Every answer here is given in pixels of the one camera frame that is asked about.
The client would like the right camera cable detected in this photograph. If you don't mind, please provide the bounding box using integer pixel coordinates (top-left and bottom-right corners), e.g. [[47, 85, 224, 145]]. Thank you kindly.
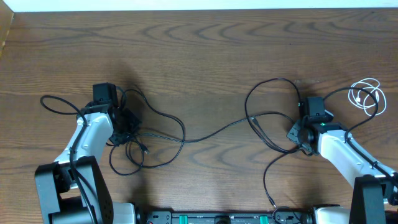
[[323, 86, 398, 187]]

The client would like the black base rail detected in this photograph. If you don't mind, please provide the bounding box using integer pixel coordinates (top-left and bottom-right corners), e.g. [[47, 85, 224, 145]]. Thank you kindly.
[[136, 209, 316, 224]]

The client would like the camera cable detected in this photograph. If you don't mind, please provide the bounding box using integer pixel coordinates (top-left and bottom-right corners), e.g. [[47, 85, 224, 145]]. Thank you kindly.
[[40, 95, 100, 224], [323, 86, 398, 187]]

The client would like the white cable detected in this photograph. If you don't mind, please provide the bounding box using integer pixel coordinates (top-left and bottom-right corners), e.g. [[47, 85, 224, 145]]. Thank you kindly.
[[347, 77, 387, 117]]

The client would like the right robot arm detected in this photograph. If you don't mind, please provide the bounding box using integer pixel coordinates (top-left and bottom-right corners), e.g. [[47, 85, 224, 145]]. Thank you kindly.
[[287, 97, 397, 223]]

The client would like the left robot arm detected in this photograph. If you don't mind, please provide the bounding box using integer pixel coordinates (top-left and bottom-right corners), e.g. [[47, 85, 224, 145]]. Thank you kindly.
[[34, 83, 139, 223]]

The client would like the black cable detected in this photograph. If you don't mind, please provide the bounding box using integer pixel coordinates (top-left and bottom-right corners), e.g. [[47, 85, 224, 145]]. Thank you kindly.
[[244, 77, 302, 208], [107, 88, 296, 177]]

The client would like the left camera cable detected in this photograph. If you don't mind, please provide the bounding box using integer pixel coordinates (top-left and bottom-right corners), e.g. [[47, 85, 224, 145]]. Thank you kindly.
[[40, 95, 100, 224]]

